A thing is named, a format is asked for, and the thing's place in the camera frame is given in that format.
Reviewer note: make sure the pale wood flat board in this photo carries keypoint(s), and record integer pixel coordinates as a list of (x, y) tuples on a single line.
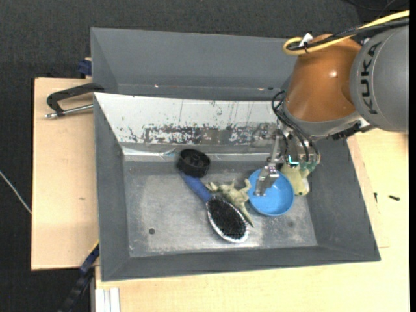
[(61, 180)]

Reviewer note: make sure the blue plastic bowl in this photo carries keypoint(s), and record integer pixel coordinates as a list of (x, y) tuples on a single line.
[(276, 200)]

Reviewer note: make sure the pale yellow toy figure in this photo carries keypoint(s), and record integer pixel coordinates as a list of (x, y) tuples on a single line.
[(299, 180)]

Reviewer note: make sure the green toy dinosaur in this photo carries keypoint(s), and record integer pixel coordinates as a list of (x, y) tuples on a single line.
[(235, 195)]

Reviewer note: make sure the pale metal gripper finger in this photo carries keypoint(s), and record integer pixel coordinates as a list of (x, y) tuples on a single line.
[(262, 184), (272, 178)]

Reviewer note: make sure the small black screw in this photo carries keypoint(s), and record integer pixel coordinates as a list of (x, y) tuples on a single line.
[(395, 198)]

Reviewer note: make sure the grey metal bin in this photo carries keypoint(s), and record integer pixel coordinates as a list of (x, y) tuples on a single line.
[(169, 219)]

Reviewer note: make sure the black round plastic wheel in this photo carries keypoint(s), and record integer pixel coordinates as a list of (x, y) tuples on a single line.
[(193, 162)]

